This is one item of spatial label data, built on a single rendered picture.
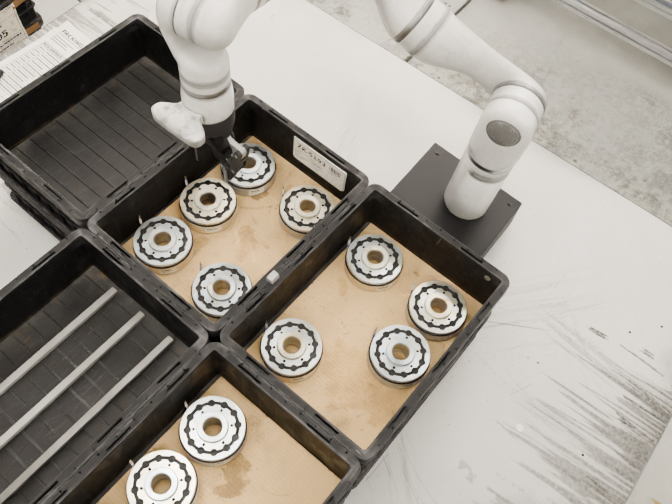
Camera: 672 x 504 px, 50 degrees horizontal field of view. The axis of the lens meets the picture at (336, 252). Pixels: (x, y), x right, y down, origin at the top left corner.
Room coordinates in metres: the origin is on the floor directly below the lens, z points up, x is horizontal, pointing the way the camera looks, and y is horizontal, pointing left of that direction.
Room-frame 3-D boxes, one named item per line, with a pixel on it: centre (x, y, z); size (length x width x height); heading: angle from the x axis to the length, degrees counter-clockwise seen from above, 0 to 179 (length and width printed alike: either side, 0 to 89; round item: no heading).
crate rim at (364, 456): (0.51, -0.07, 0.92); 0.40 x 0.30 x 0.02; 149
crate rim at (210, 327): (0.66, 0.19, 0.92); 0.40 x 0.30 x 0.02; 149
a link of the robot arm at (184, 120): (0.66, 0.23, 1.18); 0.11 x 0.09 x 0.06; 150
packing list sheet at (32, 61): (1.04, 0.72, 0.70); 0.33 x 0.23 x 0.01; 150
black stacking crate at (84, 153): (0.82, 0.44, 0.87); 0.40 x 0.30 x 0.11; 149
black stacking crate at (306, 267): (0.51, -0.07, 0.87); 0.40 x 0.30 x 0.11; 149
